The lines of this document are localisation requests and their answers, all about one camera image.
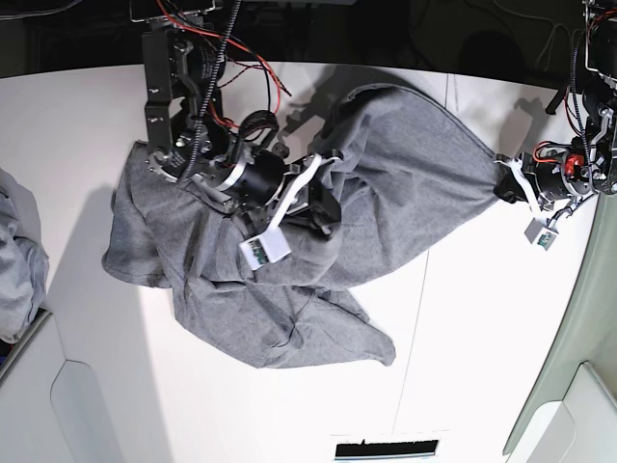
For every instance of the white panel left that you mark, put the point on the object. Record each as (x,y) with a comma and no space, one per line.
(52,408)

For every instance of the light grey cloth pile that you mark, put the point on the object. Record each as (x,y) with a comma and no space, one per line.
(24,263)

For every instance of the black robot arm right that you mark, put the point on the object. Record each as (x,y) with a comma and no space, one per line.
(188,132)

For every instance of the white panel right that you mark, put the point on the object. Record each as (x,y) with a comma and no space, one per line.
(583,428)

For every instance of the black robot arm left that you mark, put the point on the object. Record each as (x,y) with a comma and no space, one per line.
(589,101)

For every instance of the grey t-shirt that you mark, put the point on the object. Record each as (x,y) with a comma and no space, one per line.
(406,174)

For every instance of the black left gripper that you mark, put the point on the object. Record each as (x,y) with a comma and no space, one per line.
(557,176)

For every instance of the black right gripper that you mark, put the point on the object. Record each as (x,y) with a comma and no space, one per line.
(253,184)

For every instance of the white panel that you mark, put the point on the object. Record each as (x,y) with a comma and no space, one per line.
(583,428)
(52,408)

